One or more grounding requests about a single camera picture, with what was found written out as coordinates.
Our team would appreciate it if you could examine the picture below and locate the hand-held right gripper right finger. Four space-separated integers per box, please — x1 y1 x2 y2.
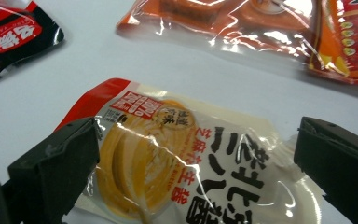
293 116 358 224

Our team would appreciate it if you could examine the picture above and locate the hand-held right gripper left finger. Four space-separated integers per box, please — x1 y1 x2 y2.
7 117 101 224

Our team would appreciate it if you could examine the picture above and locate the white sauce packet yellow print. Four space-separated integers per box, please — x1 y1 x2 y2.
54 77 327 224

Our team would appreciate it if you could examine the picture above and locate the black and red snack packet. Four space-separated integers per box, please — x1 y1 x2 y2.
0 0 65 90

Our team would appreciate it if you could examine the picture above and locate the orange and red clear packet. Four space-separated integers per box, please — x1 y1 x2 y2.
115 0 358 86

